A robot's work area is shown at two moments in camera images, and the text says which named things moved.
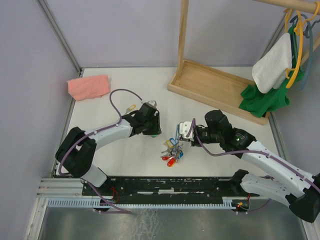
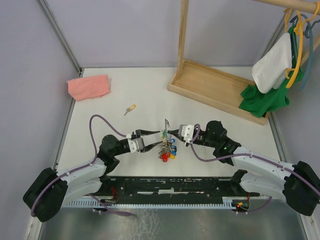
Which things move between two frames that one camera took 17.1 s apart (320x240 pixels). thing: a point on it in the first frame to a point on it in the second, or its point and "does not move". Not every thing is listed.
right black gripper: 194,143 to 176,133
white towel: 270,70 does not move
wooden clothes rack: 219,89 does not move
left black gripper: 156,130 to 138,132
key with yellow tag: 133,106 does not move
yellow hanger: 299,28 does not move
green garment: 258,103 does not move
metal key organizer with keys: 173,149 to 166,150
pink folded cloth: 89,87 does not move
